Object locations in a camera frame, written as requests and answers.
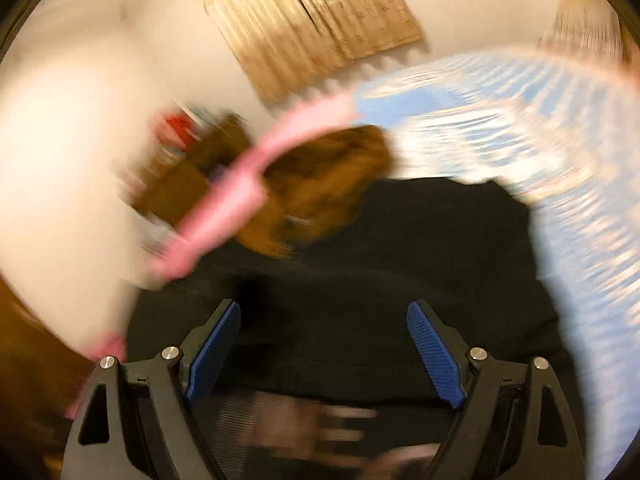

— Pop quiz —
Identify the brown wooden desk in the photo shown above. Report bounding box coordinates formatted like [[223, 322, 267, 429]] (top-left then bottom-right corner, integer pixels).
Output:
[[129, 115, 262, 233]]

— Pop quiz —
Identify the brown cloth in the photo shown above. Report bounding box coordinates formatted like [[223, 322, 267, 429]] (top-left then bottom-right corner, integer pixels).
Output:
[[234, 125, 397, 262]]

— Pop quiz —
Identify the patterned pillow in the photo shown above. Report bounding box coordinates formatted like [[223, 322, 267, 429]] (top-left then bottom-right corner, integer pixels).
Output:
[[537, 0, 635, 67]]

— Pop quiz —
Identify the black garment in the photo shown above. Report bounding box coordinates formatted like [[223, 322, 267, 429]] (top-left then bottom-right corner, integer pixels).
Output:
[[125, 177, 586, 480]]

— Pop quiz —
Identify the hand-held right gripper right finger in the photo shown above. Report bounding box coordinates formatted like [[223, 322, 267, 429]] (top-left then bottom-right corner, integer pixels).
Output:
[[406, 300, 587, 480]]

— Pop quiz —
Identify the brown wooden door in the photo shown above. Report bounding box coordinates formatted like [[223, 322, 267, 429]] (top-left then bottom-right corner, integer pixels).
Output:
[[0, 275, 98, 480]]

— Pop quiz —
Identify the blue dotted blanket pink border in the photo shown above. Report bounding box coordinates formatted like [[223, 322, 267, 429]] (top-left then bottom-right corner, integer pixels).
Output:
[[65, 47, 640, 480]]

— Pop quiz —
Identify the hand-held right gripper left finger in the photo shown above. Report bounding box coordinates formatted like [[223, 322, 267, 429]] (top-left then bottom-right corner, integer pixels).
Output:
[[62, 299, 242, 480]]

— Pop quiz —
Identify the beige pleated curtain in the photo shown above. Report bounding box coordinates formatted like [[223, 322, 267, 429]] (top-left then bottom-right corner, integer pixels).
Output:
[[187, 0, 427, 107]]

